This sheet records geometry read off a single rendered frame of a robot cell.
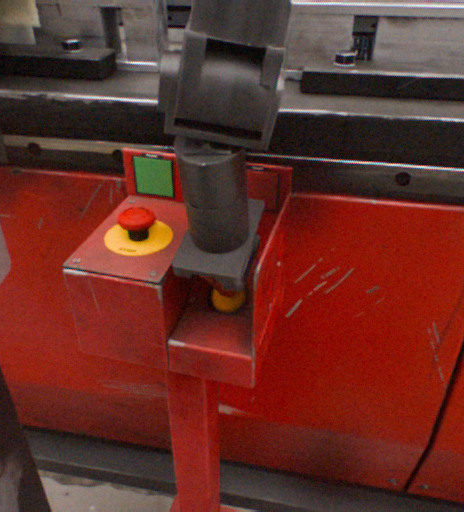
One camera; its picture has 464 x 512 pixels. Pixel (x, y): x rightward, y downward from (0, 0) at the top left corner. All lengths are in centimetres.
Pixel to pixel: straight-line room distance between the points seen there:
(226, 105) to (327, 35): 38
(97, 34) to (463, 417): 80
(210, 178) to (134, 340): 22
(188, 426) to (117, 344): 20
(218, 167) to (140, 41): 41
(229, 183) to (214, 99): 8
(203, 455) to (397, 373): 32
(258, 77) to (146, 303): 25
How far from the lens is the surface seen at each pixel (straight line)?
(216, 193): 42
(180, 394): 68
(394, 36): 74
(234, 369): 54
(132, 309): 53
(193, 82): 37
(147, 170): 62
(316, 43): 74
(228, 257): 47
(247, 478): 122
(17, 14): 86
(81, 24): 82
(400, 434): 97
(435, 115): 65
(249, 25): 36
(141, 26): 78
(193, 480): 82
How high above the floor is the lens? 107
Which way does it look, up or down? 35 degrees down
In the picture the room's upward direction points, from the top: straight up
